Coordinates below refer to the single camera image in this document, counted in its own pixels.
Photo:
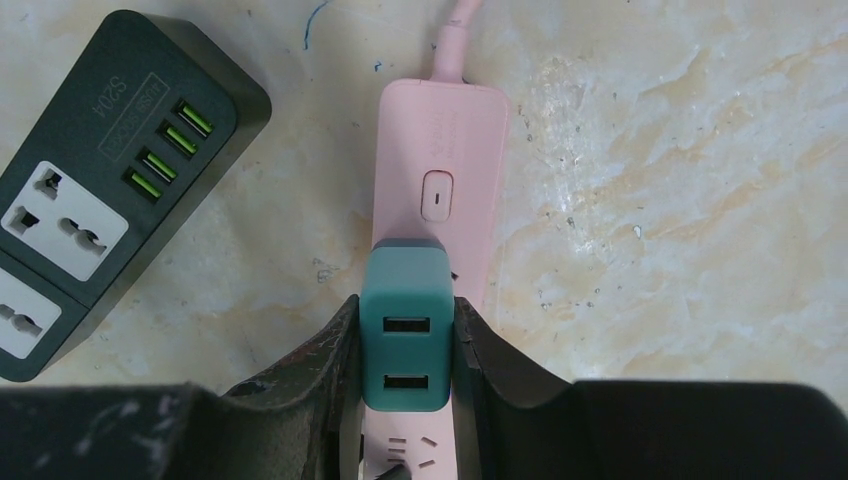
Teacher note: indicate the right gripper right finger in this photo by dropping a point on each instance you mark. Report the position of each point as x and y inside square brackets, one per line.
[513, 419]

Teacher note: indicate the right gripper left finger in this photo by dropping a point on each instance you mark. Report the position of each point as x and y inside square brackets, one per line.
[298, 419]

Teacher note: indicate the green charger plug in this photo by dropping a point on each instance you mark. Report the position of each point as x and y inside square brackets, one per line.
[406, 313]

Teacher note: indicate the pink power strip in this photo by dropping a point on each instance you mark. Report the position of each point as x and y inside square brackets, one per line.
[438, 171]

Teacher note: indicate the black power strip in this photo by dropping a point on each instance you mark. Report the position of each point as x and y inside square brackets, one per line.
[148, 120]

